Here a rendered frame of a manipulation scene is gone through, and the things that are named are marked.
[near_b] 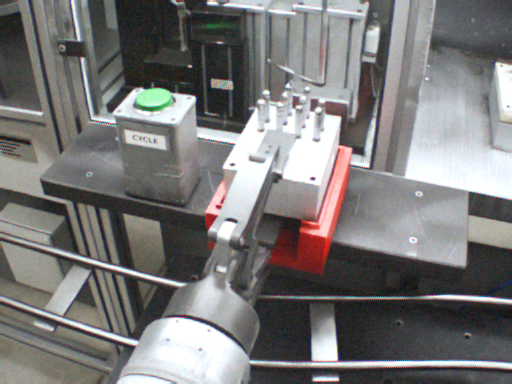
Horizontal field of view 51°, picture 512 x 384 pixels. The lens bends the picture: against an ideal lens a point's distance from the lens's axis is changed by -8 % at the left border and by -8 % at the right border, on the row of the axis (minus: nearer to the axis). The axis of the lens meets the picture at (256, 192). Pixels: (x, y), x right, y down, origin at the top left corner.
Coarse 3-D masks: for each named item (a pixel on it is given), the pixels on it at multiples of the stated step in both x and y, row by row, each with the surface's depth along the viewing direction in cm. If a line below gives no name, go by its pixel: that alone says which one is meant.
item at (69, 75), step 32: (64, 0) 69; (64, 32) 73; (64, 64) 76; (64, 96) 80; (96, 224) 96; (160, 224) 116; (128, 256) 104; (480, 256) 97; (128, 288) 106; (352, 288) 111; (384, 288) 99; (416, 288) 106; (448, 288) 104; (480, 288) 101; (128, 320) 113
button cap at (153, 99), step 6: (150, 90) 63; (156, 90) 63; (162, 90) 63; (138, 96) 62; (144, 96) 62; (150, 96) 62; (156, 96) 62; (162, 96) 62; (168, 96) 62; (138, 102) 61; (144, 102) 61; (150, 102) 61; (156, 102) 61; (162, 102) 61; (168, 102) 61; (144, 108) 61; (150, 108) 60; (156, 108) 61; (162, 108) 61
